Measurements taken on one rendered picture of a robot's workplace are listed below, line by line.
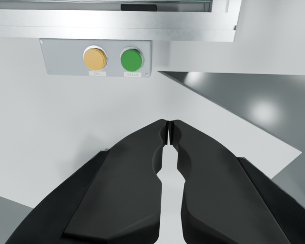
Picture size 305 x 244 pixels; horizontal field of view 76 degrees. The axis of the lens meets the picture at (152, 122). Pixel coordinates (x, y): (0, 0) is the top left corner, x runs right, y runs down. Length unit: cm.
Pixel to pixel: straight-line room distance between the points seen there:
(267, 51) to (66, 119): 54
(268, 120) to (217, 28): 136
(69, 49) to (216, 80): 115
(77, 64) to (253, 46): 38
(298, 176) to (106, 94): 191
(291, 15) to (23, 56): 61
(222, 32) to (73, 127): 46
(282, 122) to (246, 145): 114
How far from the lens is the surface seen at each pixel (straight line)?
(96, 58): 39
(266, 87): 157
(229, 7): 39
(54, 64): 44
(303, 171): 215
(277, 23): 54
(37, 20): 44
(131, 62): 38
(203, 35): 39
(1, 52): 63
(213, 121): 56
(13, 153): 78
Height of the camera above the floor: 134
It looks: 61 degrees down
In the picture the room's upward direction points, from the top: 173 degrees counter-clockwise
